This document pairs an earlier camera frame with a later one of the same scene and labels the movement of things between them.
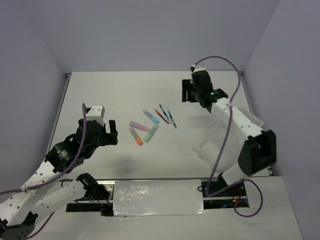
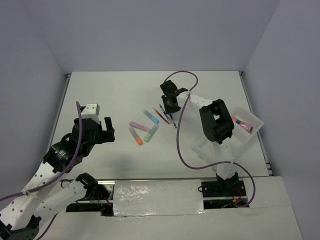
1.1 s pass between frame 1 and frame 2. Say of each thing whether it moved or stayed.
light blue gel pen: stayed
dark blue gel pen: stayed
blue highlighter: stayed
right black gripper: moved
